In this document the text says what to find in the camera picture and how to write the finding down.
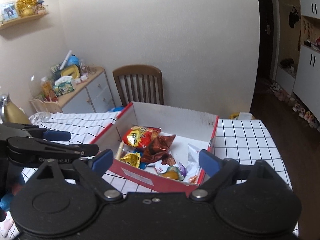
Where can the red cardboard box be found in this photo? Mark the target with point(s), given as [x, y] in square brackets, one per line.
[150, 180]

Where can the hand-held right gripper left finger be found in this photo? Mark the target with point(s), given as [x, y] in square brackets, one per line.
[102, 161]

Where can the white tube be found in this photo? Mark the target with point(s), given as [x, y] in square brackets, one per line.
[65, 60]

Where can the group of shelf ornaments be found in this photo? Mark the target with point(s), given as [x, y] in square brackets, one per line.
[311, 40]

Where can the yellow tin box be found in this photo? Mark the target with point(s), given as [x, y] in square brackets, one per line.
[71, 71]

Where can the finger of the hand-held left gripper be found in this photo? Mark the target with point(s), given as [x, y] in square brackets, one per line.
[75, 150]
[57, 135]

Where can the white storage cabinet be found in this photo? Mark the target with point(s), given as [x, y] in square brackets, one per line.
[307, 67]

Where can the gold candy wrapper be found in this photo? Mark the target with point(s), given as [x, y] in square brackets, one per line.
[131, 158]

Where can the small orange green packet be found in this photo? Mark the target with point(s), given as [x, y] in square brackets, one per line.
[171, 173]

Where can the white snack packet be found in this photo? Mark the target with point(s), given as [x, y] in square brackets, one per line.
[192, 155]

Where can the gold tinsel ornament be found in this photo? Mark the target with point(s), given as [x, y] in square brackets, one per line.
[26, 3]

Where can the row of shoes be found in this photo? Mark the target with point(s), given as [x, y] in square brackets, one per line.
[300, 110]

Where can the green print tissue box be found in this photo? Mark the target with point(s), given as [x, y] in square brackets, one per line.
[65, 87]

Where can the red yellow snack bag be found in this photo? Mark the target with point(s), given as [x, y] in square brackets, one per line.
[140, 136]

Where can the small photo frame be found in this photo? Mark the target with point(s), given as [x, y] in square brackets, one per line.
[10, 11]

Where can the gold thermos jug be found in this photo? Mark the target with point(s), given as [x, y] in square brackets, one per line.
[13, 112]

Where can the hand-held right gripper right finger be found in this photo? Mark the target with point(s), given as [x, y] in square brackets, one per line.
[208, 162]

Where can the wooden side cabinet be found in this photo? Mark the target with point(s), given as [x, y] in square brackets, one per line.
[92, 92]

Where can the brown wooden chair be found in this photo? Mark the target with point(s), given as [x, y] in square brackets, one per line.
[137, 85]

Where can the blue round container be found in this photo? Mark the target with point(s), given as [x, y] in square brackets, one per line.
[73, 60]

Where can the yellow white bag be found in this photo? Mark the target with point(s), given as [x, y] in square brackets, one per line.
[241, 116]

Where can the purple snack packet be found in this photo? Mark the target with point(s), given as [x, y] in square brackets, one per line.
[183, 171]

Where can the brown foil snack packet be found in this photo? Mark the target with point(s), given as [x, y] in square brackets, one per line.
[157, 150]

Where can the wooden wall shelf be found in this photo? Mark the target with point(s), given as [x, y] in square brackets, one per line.
[25, 20]

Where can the clear drinking glass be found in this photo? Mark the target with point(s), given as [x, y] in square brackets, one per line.
[45, 116]

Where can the small white pink-label packet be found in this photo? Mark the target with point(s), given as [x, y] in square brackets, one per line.
[160, 168]

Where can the blue cookie packet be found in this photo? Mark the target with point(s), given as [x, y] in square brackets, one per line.
[143, 165]

